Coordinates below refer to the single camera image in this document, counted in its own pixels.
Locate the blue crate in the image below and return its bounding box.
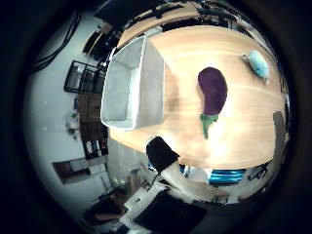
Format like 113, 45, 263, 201
208, 169, 248, 185

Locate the black wire rack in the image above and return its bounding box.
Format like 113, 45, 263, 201
63, 59, 108, 96

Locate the long wooden side table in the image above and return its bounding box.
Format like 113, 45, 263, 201
116, 2, 237, 50

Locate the purple eggplant plush toy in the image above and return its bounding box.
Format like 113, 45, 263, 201
197, 66, 229, 140

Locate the brown wicker shelf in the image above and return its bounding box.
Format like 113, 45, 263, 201
77, 92, 110, 160

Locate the black cable bundle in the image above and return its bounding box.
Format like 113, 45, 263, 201
30, 9, 82, 74

